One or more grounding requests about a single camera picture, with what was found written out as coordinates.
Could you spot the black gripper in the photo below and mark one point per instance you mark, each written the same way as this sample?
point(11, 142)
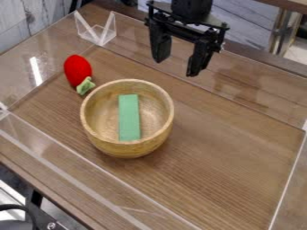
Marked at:
point(187, 20)

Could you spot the red plush strawberry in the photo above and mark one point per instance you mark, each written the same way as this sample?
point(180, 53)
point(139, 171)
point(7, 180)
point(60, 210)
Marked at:
point(79, 74)

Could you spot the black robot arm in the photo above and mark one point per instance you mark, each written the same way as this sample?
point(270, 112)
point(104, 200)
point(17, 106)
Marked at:
point(187, 20)

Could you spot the green rectangular block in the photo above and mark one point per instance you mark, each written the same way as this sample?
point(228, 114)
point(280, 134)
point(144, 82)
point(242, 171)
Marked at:
point(128, 117)

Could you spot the wooden bowl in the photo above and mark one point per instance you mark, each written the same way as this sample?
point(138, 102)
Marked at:
point(99, 117)

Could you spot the metal table leg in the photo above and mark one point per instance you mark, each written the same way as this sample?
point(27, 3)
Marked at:
point(283, 31)

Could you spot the clear acrylic corner bracket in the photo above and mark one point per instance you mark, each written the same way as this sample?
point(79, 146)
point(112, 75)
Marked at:
point(96, 34)

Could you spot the black table frame bracket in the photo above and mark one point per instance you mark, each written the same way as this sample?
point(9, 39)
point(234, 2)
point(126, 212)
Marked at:
point(44, 221)

